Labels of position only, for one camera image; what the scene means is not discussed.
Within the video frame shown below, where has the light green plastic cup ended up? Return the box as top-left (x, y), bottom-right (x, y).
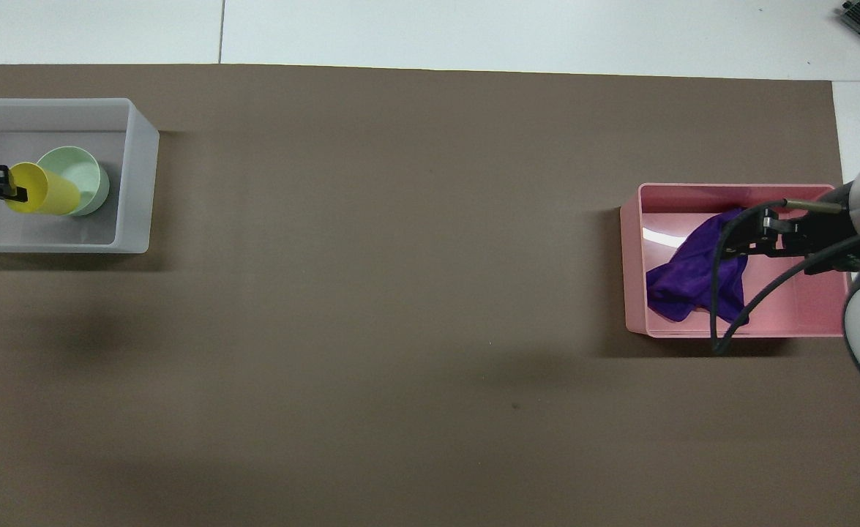
top-left (37, 146), bottom-right (111, 217)

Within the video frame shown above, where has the translucent white plastic box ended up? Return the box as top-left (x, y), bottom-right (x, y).
top-left (0, 97), bottom-right (160, 255)

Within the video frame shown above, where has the yellow plastic cup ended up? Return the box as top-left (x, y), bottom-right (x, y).
top-left (5, 162), bottom-right (83, 217)

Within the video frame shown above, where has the purple cloth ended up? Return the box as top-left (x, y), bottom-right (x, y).
top-left (646, 208), bottom-right (751, 326)

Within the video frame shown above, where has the black cable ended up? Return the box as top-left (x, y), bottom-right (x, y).
top-left (709, 198), bottom-right (860, 356)

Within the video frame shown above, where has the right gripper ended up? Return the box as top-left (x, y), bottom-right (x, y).
top-left (721, 183), bottom-right (860, 276)

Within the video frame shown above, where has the pink plastic box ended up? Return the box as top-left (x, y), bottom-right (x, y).
top-left (619, 182), bottom-right (852, 339)

